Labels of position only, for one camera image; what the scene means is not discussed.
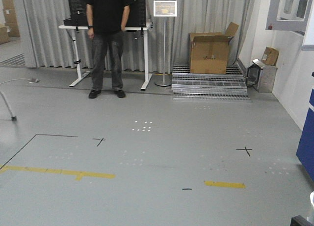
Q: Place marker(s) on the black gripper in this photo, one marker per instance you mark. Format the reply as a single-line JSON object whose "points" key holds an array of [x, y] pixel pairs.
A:
{"points": [[300, 221]]}

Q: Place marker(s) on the clear glass beaker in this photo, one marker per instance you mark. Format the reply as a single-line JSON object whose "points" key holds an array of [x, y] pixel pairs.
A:
{"points": [[312, 200]]}

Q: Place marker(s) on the blue cabinet side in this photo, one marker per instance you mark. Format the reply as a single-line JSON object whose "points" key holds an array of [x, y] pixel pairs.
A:
{"points": [[305, 151]]}

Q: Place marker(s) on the metal box with open door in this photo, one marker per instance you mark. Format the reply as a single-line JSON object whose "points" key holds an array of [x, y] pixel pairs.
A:
{"points": [[261, 76]]}

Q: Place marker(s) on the stack of metal gratings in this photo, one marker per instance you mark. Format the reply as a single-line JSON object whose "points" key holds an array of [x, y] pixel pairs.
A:
{"points": [[230, 86]]}

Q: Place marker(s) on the small cardboard box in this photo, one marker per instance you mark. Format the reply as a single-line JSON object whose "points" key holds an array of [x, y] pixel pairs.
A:
{"points": [[270, 56]]}

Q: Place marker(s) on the large open cardboard box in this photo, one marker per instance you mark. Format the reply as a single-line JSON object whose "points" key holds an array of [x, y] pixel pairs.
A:
{"points": [[209, 52]]}

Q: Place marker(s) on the white standing desk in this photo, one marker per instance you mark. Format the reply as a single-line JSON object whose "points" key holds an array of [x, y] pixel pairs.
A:
{"points": [[77, 61]]}

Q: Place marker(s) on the sign stand with poster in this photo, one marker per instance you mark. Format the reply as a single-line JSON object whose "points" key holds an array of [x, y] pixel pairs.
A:
{"points": [[164, 9]]}

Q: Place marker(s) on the person in black shirt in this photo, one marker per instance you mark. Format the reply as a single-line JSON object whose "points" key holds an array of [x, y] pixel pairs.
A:
{"points": [[107, 20]]}

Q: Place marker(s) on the metal chair leg with caster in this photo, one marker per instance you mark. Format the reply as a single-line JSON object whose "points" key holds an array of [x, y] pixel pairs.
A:
{"points": [[13, 117]]}

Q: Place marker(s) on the stacked cardboard boxes far left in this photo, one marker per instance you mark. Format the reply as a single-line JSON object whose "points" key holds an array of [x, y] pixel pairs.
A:
{"points": [[10, 17]]}

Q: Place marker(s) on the window frame upper right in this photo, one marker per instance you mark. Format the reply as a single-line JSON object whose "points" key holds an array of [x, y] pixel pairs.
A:
{"points": [[288, 15]]}

